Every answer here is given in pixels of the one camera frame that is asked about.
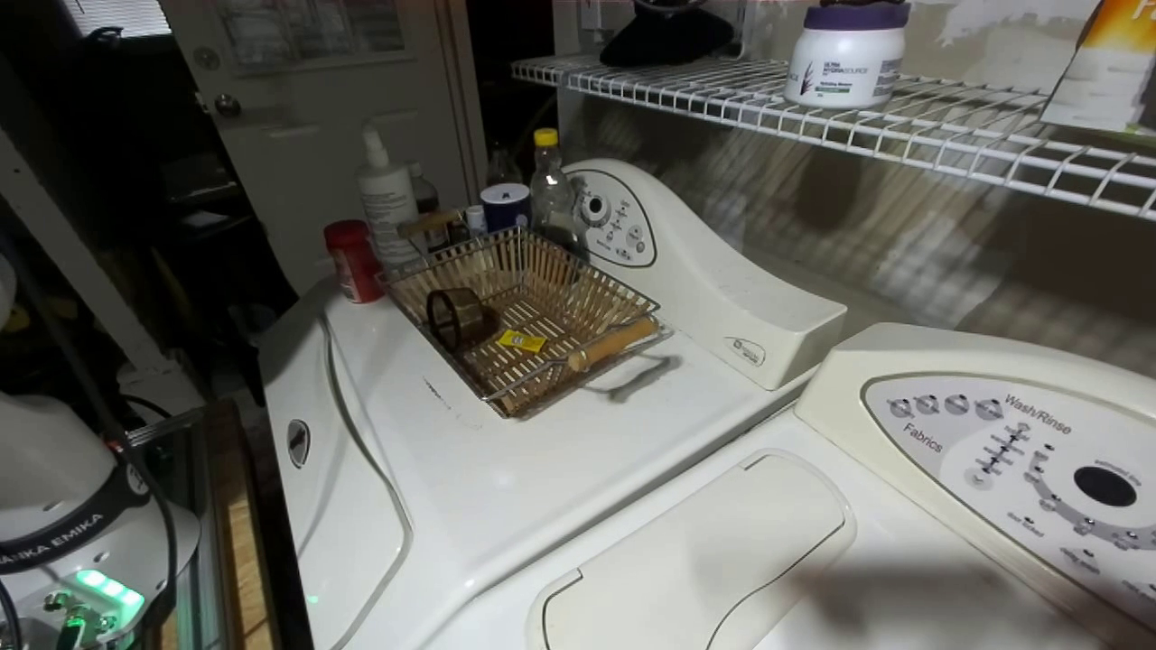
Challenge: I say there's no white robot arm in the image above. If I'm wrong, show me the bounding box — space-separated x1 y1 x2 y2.
0 395 199 650

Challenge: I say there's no yellow item in basket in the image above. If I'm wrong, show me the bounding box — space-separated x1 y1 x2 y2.
496 330 546 354

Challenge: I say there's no black tape roll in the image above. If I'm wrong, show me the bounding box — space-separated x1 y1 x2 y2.
428 289 500 349

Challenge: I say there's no clear bottle yellow cap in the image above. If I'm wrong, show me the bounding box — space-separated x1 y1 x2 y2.
530 126 582 247

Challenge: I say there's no dark jar white lid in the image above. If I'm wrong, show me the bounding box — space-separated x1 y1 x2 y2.
482 183 530 230

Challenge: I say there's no white washing machine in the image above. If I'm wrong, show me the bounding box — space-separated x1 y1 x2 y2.
262 159 850 650

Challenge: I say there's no white spray bottle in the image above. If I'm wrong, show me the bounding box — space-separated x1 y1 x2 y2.
357 126 419 266

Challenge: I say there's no red lid container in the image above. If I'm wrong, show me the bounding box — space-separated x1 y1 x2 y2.
327 219 383 303

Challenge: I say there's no black cloth on shelf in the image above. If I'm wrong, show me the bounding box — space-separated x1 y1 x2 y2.
600 0 737 67

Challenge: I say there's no white door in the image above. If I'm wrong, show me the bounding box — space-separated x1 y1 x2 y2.
158 0 483 289

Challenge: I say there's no white tub purple lid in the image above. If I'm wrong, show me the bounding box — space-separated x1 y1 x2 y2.
785 0 912 108

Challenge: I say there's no orange box on shelf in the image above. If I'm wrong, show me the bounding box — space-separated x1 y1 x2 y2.
1045 0 1156 137

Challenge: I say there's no wire basket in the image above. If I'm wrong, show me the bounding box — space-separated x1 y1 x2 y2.
389 230 664 419

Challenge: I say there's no white wire shelf rack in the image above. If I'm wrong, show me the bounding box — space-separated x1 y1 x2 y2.
511 58 1156 219

